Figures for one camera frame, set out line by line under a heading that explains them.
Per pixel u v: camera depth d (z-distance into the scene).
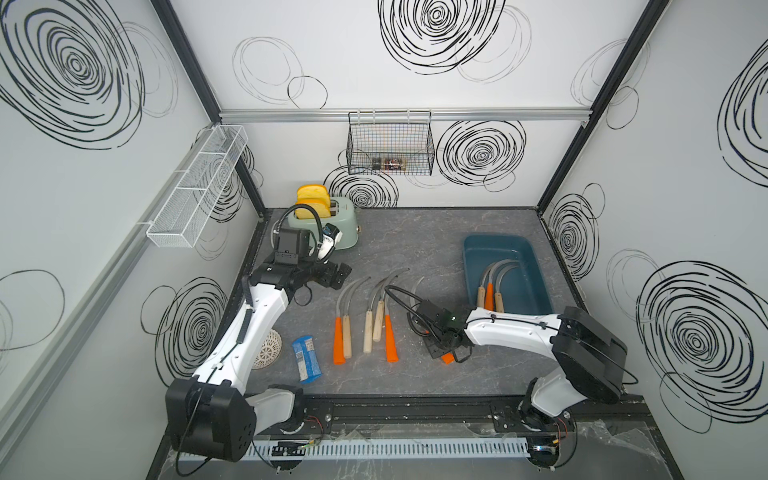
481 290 0.96
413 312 0.68
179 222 0.71
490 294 0.94
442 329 0.66
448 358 0.75
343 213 0.99
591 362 0.43
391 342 0.86
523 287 0.97
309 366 0.81
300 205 0.63
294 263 0.60
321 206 0.94
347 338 0.85
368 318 0.89
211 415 0.38
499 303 0.91
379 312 0.91
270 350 0.84
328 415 0.73
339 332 0.87
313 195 0.97
